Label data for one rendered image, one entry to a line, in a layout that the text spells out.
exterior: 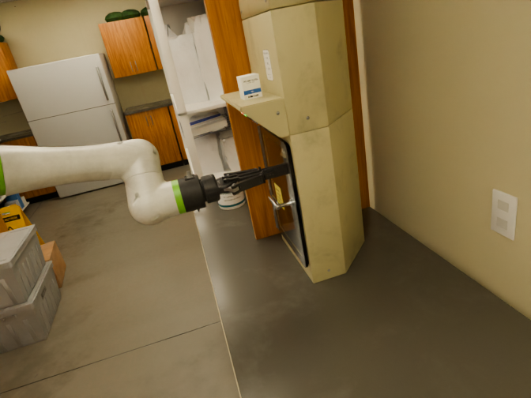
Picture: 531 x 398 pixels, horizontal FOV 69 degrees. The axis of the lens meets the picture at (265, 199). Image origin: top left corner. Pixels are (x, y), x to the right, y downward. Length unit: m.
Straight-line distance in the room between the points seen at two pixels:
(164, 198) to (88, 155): 0.21
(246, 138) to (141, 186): 0.49
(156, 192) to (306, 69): 0.49
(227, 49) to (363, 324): 0.92
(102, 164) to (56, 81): 4.96
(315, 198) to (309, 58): 0.37
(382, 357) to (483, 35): 0.76
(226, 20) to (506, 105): 0.83
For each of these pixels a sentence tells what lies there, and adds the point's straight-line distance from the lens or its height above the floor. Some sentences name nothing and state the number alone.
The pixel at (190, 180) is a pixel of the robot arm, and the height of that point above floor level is 1.35.
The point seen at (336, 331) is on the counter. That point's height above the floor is 0.94.
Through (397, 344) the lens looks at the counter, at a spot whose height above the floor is 0.94.
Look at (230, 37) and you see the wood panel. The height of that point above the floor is 1.67.
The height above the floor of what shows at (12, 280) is 0.51.
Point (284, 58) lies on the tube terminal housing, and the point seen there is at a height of 1.60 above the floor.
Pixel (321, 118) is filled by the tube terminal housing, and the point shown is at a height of 1.43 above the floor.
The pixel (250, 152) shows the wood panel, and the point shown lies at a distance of 1.40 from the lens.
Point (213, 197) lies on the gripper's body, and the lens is 1.04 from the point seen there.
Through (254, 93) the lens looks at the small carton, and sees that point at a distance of 1.08.
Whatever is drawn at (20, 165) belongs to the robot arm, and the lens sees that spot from 1.01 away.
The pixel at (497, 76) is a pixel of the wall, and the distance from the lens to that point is 1.05.
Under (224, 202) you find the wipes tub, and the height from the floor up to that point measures 0.98.
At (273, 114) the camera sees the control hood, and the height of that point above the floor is 1.48.
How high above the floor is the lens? 1.67
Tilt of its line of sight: 23 degrees down
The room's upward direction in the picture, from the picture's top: 11 degrees counter-clockwise
